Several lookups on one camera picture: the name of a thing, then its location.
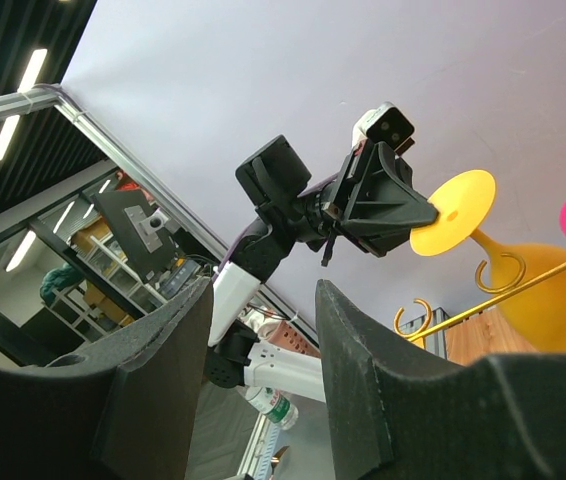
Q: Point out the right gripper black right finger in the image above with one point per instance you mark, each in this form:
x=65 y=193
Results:
x=397 y=411

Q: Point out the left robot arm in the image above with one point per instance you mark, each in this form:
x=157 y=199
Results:
x=288 y=212

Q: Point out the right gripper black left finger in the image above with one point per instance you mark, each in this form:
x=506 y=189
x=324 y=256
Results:
x=120 y=408

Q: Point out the plastic water bottle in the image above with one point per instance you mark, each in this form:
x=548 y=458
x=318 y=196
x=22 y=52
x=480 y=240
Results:
x=274 y=405

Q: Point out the aluminium frame bar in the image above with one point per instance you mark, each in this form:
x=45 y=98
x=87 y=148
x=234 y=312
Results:
x=45 y=96

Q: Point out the gold wire glass rack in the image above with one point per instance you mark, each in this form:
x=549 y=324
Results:
x=427 y=329

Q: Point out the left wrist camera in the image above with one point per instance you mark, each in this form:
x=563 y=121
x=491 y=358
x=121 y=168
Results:
x=386 y=123

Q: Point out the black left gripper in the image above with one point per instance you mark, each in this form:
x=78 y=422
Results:
x=372 y=202

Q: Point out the yellow wine glass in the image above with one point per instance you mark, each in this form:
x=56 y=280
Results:
x=538 y=314

